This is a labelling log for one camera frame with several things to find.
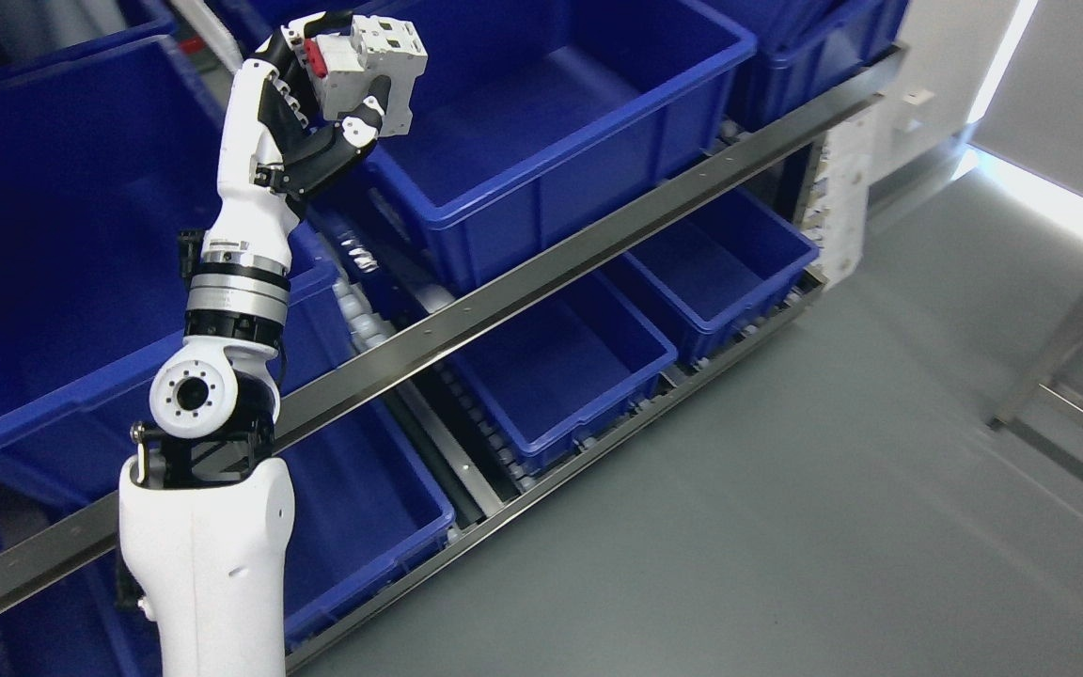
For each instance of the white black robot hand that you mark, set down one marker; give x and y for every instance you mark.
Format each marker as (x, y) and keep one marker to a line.
(277, 153)

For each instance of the white circuit breaker red switches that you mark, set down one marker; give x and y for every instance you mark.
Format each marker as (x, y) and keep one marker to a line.
(352, 56)

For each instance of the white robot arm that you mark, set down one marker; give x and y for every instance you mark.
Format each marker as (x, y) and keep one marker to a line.
(205, 510)

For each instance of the steel shelf rack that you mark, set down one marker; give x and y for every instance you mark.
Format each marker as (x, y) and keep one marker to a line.
(40, 561)

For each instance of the large blue bin left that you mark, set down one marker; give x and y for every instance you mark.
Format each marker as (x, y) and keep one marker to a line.
(103, 160)

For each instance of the large blue bin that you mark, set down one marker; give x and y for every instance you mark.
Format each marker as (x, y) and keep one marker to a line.
(804, 48)
(534, 119)
(103, 160)

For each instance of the large blue bin centre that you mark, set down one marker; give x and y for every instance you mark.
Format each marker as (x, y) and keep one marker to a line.
(534, 119)

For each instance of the lower blue bin middle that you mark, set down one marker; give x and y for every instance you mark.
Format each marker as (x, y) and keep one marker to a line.
(564, 370)

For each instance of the lower blue bin right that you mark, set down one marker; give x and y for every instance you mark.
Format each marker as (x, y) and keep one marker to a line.
(720, 269)

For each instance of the lower blue bin far left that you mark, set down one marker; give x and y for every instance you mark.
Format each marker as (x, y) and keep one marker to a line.
(75, 628)

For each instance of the large blue bin right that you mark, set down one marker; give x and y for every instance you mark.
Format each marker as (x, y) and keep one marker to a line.
(804, 48)

